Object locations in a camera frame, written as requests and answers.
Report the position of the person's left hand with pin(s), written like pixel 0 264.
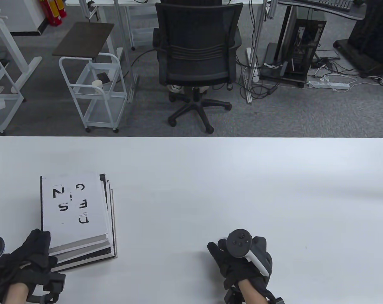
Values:
pixel 27 259

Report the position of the person's right hand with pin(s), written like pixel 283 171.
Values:
pixel 235 272

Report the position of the white book building photo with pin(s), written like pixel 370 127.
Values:
pixel 90 250

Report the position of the white book black letters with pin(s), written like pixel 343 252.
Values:
pixel 74 209

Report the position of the olive book green circle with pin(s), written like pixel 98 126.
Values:
pixel 114 221

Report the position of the black book grey photo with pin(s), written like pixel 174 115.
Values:
pixel 103 183

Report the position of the person's left forearm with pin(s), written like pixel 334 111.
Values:
pixel 15 293

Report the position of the person's right forearm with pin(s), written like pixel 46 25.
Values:
pixel 251 293

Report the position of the white rolling cart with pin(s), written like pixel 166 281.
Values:
pixel 98 112

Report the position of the white paper cup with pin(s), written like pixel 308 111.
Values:
pixel 97 84

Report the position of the black phone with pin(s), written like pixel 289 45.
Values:
pixel 103 77

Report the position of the white power strip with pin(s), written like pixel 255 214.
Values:
pixel 334 85

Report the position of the white standing desk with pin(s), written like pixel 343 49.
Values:
pixel 8 44

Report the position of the black mesh office chair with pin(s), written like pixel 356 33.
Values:
pixel 194 47

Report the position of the black computer tower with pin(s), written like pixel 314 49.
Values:
pixel 305 47

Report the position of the aluminium profile leg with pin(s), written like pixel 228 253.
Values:
pixel 260 38

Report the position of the red fire extinguisher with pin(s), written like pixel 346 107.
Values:
pixel 61 9
pixel 52 15

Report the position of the grey computer side panel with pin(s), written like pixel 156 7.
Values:
pixel 286 31

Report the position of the white drawer unit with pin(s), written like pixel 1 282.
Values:
pixel 142 31

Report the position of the black stand base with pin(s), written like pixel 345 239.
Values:
pixel 368 31

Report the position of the black curved desk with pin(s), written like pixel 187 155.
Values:
pixel 357 16

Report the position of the dark keyboard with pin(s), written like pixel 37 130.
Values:
pixel 337 3

